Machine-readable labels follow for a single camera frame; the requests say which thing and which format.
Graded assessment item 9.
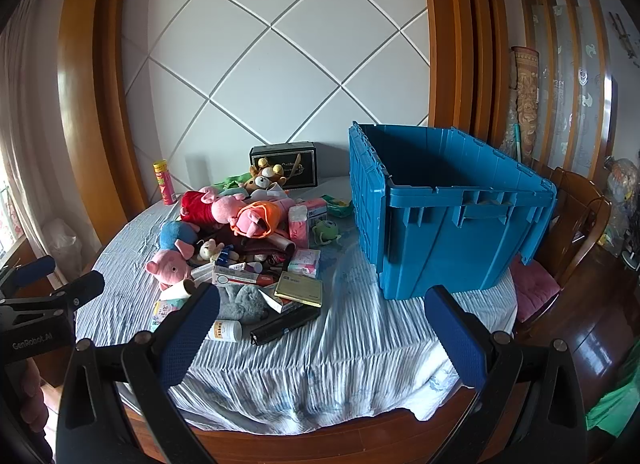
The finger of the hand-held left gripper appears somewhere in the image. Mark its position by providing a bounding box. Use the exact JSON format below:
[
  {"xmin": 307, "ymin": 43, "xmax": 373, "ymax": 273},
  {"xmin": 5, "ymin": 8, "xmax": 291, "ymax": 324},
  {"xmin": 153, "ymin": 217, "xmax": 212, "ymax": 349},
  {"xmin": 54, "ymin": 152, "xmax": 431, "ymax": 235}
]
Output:
[
  {"xmin": 0, "ymin": 255, "xmax": 57, "ymax": 295},
  {"xmin": 45, "ymin": 270, "xmax": 106, "ymax": 312}
]

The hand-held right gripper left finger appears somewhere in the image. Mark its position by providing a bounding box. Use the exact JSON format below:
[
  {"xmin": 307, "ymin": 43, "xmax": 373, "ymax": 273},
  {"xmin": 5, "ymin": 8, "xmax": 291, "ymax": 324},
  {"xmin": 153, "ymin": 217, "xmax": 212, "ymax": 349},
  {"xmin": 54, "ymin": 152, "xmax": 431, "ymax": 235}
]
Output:
[{"xmin": 56, "ymin": 283, "xmax": 221, "ymax": 464}]

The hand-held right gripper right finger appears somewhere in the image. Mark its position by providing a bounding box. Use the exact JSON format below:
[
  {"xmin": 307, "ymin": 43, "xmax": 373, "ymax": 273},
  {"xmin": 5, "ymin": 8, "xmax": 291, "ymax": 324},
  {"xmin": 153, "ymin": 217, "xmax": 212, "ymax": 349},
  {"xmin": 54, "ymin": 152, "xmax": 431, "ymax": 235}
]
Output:
[{"xmin": 424, "ymin": 285, "xmax": 588, "ymax": 464}]

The pig plush blue shirt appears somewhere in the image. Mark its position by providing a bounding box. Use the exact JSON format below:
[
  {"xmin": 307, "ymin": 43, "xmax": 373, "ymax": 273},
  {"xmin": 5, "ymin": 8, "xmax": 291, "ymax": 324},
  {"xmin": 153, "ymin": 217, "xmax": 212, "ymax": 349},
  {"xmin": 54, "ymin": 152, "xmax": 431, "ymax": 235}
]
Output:
[{"xmin": 146, "ymin": 220, "xmax": 201, "ymax": 291}]

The blue plastic crate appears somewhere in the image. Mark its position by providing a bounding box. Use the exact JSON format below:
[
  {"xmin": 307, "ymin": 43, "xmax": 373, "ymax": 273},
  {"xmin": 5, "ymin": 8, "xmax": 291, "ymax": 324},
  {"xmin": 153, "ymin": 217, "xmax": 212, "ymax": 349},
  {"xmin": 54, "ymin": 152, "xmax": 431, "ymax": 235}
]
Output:
[{"xmin": 348, "ymin": 121, "xmax": 558, "ymax": 301}]

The pig plush red dress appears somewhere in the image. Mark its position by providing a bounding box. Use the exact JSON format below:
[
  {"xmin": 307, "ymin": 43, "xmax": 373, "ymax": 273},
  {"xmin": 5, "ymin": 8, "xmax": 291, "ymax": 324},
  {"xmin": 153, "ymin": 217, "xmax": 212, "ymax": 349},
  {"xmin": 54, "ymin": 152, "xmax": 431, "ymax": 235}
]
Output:
[{"xmin": 180, "ymin": 187, "xmax": 251, "ymax": 227}]

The pig plush orange dress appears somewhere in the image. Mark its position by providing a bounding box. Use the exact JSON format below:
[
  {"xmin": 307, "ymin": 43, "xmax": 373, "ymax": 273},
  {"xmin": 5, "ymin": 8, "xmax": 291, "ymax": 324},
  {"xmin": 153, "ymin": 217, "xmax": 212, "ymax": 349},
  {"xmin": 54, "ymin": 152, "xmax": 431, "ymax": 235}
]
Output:
[{"xmin": 230, "ymin": 198, "xmax": 296, "ymax": 239}]

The round wooden desktop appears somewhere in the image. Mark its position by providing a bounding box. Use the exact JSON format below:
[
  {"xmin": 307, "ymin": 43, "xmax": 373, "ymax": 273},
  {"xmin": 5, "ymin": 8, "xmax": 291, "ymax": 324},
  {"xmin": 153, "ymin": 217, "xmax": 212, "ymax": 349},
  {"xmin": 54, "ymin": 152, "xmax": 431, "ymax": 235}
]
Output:
[{"xmin": 120, "ymin": 384, "xmax": 501, "ymax": 464}]

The person's left hand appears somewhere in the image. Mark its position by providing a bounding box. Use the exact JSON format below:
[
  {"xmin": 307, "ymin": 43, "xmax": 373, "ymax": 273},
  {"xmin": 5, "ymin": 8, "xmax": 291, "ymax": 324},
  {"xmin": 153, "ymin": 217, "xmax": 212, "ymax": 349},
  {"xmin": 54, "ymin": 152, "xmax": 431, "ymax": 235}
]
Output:
[{"xmin": 21, "ymin": 359, "xmax": 51, "ymax": 445}]

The white blue carton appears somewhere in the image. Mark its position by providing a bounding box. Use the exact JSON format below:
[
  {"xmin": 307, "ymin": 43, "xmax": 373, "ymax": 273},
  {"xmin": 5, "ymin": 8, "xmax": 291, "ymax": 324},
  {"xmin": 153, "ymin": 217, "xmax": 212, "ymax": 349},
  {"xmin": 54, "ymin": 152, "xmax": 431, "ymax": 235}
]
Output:
[{"xmin": 152, "ymin": 299, "xmax": 188, "ymax": 332}]

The white pill bottle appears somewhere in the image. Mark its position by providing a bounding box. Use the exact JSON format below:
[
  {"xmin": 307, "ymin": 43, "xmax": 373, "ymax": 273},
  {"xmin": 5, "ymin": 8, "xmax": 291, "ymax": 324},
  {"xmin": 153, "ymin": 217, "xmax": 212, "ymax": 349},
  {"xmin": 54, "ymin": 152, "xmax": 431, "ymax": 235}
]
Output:
[{"xmin": 205, "ymin": 320, "xmax": 243, "ymax": 343}]

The pink white paper cup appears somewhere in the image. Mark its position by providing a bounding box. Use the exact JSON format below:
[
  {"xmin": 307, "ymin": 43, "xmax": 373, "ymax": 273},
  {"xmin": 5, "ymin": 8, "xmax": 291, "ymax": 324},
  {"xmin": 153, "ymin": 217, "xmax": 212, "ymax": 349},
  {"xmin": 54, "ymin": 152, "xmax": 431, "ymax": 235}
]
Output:
[{"xmin": 160, "ymin": 280, "xmax": 196, "ymax": 301}]

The grey plush toy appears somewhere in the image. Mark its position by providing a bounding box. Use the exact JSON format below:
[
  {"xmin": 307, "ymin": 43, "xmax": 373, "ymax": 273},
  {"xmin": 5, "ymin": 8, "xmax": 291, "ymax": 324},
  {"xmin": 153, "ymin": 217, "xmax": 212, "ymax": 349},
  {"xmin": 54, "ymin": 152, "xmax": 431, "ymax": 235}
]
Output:
[{"xmin": 215, "ymin": 284, "xmax": 270, "ymax": 322}]

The red white medicine box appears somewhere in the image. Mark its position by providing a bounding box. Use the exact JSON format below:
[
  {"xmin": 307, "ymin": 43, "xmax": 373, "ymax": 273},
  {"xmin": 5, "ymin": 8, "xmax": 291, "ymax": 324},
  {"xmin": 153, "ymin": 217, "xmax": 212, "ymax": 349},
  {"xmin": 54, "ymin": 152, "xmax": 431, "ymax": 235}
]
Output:
[{"xmin": 212, "ymin": 264, "xmax": 263, "ymax": 287}]

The small white bear plush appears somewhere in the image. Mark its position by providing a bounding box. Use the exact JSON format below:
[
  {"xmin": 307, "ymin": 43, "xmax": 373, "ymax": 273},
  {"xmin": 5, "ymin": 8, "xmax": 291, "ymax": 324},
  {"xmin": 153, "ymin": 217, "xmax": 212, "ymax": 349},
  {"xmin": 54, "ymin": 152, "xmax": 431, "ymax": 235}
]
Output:
[{"xmin": 192, "ymin": 239, "xmax": 225, "ymax": 265}]

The pink seat cushion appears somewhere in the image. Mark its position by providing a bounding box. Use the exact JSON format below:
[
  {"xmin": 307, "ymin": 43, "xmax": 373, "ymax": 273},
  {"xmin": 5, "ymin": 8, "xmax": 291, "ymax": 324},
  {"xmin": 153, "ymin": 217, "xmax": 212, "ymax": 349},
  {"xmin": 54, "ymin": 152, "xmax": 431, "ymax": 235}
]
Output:
[{"xmin": 509, "ymin": 260, "xmax": 562, "ymax": 323}]

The white box red corner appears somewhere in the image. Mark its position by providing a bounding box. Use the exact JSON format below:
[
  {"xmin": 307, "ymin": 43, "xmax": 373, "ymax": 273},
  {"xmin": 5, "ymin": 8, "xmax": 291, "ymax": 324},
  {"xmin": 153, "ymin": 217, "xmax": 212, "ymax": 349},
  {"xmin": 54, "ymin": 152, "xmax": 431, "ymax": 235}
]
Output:
[{"xmin": 257, "ymin": 289, "xmax": 301, "ymax": 315}]

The black stapler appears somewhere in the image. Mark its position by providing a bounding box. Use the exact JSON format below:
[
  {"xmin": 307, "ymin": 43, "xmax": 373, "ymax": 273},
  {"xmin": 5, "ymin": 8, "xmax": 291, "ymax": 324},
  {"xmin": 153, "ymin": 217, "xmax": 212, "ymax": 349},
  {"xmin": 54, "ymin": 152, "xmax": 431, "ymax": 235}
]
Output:
[{"xmin": 250, "ymin": 305, "xmax": 322, "ymax": 345}]

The gold flat box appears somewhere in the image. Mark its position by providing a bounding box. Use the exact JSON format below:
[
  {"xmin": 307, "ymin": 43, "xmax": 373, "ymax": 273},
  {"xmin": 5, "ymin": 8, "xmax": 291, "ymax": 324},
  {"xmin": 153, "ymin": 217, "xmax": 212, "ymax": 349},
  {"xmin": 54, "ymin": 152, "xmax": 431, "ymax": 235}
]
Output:
[{"xmin": 274, "ymin": 274, "xmax": 323, "ymax": 307}]

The yellow pink tube can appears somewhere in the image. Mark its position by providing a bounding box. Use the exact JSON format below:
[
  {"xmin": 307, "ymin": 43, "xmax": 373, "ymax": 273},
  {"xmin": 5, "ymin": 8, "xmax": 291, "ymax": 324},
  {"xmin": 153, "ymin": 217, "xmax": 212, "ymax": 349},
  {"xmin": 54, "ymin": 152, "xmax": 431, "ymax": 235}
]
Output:
[{"xmin": 153, "ymin": 159, "xmax": 177, "ymax": 207}]

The pink white pad pack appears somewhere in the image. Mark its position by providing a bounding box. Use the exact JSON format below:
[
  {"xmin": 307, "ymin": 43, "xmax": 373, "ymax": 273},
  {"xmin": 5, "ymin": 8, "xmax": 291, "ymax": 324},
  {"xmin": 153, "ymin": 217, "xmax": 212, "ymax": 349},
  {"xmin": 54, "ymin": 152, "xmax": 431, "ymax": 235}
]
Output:
[{"xmin": 287, "ymin": 248, "xmax": 322, "ymax": 279}]

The white curtain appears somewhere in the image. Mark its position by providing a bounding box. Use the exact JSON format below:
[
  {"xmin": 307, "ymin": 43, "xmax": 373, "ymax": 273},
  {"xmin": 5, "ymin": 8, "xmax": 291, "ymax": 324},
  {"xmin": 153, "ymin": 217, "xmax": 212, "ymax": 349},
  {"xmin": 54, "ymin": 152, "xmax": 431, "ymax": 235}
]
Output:
[{"xmin": 0, "ymin": 0, "xmax": 71, "ymax": 265}]

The pink tissue pack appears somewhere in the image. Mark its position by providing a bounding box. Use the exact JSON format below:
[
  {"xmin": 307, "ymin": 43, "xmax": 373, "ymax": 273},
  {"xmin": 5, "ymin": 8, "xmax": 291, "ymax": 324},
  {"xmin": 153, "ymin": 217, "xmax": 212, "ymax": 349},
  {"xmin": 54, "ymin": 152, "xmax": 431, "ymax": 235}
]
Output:
[{"xmin": 288, "ymin": 205, "xmax": 311, "ymax": 247}]

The wooden chair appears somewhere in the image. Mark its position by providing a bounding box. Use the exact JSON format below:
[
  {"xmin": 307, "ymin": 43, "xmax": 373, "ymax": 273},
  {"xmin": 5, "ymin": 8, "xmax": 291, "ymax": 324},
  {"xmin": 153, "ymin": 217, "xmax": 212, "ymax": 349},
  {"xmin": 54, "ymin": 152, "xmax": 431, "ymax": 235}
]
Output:
[{"xmin": 510, "ymin": 166, "xmax": 613, "ymax": 335}]

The green cloth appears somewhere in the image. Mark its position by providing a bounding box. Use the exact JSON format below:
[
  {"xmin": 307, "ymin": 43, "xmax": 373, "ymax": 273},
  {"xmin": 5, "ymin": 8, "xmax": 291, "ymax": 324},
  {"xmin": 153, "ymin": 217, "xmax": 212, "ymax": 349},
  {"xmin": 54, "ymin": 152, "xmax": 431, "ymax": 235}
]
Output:
[{"xmin": 585, "ymin": 369, "xmax": 640, "ymax": 437}]

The green monster plush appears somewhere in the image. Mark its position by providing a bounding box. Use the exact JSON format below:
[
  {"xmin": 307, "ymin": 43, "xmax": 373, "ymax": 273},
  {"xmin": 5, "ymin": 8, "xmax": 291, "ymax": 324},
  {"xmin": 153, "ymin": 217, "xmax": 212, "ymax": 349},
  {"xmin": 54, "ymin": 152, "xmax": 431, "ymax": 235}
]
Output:
[{"xmin": 311, "ymin": 220, "xmax": 343, "ymax": 247}]

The brown bear plush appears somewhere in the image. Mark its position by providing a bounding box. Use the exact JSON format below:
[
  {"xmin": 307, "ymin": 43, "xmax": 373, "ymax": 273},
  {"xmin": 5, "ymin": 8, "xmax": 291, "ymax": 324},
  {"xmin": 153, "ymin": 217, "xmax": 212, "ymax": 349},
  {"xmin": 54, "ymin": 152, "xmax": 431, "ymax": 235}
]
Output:
[{"xmin": 243, "ymin": 156, "xmax": 288, "ymax": 192}]

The green wet wipes pack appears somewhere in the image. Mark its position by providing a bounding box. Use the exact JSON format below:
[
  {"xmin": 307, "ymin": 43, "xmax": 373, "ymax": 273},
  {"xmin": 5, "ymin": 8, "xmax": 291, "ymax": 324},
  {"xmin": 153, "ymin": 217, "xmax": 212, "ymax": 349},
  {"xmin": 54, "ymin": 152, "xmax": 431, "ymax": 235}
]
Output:
[{"xmin": 320, "ymin": 194, "xmax": 353, "ymax": 219}]

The pink carton box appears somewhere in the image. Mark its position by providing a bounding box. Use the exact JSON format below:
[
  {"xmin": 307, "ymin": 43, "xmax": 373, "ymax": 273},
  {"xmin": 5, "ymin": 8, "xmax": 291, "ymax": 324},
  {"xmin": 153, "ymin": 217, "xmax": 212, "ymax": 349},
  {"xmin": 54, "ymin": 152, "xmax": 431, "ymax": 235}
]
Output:
[{"xmin": 300, "ymin": 198, "xmax": 328, "ymax": 222}]

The black gift box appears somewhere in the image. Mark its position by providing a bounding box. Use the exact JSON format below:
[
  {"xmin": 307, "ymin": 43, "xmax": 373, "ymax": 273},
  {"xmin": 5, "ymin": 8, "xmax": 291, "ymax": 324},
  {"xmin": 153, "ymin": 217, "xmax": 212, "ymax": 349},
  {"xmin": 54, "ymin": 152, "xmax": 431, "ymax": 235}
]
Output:
[{"xmin": 250, "ymin": 142, "xmax": 319, "ymax": 189}]

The clear plastic bag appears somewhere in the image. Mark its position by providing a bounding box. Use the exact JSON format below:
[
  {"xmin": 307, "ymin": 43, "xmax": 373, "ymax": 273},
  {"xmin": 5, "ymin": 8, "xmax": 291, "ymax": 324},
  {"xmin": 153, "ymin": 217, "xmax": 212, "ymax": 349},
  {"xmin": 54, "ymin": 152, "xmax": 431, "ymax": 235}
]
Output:
[{"xmin": 602, "ymin": 156, "xmax": 640, "ymax": 205}]

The rolled patterned carpet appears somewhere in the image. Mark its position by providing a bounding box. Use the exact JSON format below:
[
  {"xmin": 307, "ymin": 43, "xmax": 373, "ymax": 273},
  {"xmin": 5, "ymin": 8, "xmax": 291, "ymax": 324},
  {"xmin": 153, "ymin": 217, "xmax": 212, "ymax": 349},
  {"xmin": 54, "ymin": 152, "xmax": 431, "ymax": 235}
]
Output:
[{"xmin": 510, "ymin": 46, "xmax": 541, "ymax": 149}]

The wooden glass partition screen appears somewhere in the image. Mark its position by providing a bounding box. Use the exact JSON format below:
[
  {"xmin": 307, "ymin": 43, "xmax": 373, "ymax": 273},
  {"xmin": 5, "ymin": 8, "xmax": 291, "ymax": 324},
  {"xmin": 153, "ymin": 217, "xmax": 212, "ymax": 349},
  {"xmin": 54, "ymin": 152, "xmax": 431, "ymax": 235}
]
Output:
[{"xmin": 512, "ymin": 0, "xmax": 613, "ymax": 185}]

